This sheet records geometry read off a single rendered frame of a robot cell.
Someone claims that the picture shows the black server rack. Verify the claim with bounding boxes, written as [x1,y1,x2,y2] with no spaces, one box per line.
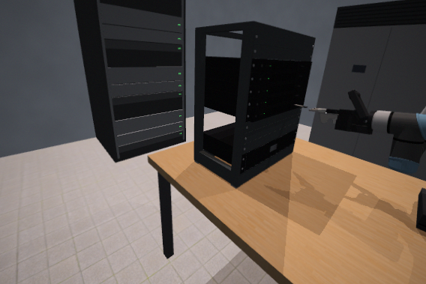
[193,21,316,188]

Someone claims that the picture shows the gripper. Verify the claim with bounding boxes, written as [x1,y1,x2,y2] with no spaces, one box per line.
[309,108,377,134]

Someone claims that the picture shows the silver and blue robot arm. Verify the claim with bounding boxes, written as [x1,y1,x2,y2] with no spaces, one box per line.
[348,90,426,174]

